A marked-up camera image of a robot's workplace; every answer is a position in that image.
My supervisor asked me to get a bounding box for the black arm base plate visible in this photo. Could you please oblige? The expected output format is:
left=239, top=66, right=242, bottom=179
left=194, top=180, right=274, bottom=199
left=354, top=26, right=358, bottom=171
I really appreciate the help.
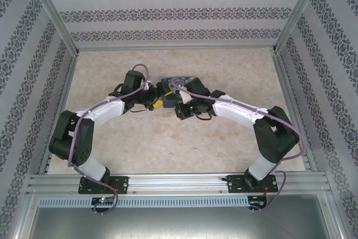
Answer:
left=227, top=174, right=277, bottom=194
left=79, top=176, right=129, bottom=195

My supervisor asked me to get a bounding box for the aluminium table side rail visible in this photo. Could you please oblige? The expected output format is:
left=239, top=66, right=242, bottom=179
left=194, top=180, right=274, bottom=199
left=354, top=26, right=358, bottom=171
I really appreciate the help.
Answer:
left=37, top=53, right=81, bottom=177
left=271, top=51, right=313, bottom=172

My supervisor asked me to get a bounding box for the small circuit board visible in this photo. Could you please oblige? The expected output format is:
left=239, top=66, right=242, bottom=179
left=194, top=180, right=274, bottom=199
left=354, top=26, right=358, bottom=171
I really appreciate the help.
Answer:
left=91, top=196, right=117, bottom=208
left=248, top=195, right=268, bottom=208

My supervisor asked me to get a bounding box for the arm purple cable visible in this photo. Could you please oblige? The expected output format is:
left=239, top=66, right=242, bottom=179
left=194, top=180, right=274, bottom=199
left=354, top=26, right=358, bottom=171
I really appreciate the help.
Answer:
left=171, top=77, right=306, bottom=213
left=67, top=63, right=152, bottom=214

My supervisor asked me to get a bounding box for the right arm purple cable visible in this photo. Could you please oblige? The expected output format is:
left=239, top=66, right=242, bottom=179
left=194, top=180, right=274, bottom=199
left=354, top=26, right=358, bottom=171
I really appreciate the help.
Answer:
left=171, top=77, right=306, bottom=213

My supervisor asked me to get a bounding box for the grey metal shelf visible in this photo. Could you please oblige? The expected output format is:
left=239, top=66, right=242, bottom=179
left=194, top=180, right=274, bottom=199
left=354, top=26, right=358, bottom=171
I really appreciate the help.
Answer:
left=15, top=194, right=346, bottom=239

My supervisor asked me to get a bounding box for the aluminium mounting rail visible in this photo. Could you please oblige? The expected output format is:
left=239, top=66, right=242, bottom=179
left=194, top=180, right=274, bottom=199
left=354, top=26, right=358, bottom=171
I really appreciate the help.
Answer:
left=26, top=173, right=335, bottom=195

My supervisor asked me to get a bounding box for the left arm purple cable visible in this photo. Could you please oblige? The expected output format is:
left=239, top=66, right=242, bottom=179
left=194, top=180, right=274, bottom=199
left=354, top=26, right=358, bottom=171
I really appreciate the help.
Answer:
left=67, top=63, right=152, bottom=214

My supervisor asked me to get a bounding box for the aluminium frame post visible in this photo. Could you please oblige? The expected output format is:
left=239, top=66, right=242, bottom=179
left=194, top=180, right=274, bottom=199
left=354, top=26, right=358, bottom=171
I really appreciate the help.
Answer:
left=272, top=0, right=328, bottom=54
left=23, top=0, right=81, bottom=57

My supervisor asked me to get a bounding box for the slotted grey cable duct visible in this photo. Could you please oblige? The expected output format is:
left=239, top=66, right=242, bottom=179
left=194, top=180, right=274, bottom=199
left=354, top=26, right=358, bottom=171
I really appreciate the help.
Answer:
left=37, top=195, right=249, bottom=208

